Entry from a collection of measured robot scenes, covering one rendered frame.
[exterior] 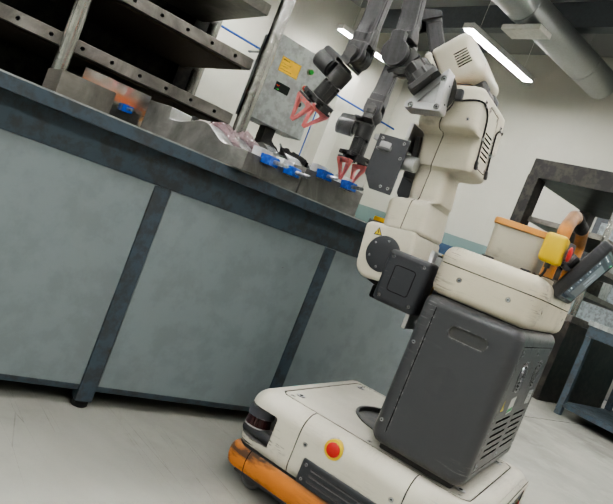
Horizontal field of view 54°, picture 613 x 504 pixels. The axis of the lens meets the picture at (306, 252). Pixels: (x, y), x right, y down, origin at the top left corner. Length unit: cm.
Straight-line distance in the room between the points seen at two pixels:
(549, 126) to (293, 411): 832
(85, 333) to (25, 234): 32
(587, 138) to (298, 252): 755
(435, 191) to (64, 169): 99
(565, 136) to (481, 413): 812
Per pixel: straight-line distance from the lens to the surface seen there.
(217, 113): 269
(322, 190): 201
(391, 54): 170
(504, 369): 144
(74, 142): 165
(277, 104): 289
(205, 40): 266
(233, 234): 186
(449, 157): 174
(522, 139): 973
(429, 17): 228
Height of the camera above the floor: 75
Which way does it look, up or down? 3 degrees down
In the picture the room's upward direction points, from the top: 22 degrees clockwise
